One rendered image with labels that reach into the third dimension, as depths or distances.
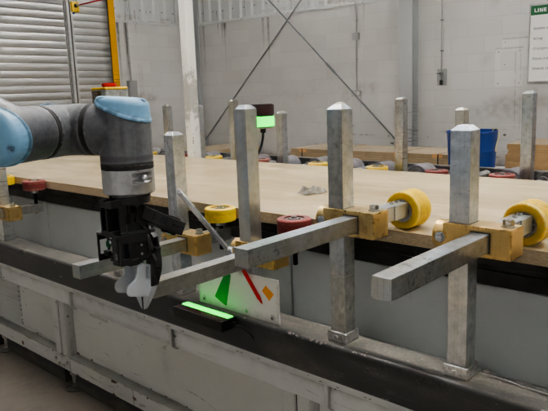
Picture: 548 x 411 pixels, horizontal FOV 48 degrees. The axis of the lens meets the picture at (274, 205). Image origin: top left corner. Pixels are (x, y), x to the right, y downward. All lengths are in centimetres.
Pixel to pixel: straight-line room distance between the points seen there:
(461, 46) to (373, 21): 141
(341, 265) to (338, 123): 27
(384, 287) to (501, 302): 55
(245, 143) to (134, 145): 34
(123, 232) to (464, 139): 58
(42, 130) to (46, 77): 893
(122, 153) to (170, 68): 1040
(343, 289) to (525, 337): 36
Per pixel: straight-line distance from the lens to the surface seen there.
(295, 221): 138
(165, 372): 221
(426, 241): 127
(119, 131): 105
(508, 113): 854
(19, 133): 100
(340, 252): 119
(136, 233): 108
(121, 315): 189
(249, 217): 134
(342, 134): 115
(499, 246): 102
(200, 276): 121
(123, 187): 106
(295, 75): 1018
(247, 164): 132
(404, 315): 142
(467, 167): 103
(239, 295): 141
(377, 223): 114
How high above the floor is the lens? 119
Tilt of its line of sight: 10 degrees down
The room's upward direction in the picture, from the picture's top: 2 degrees counter-clockwise
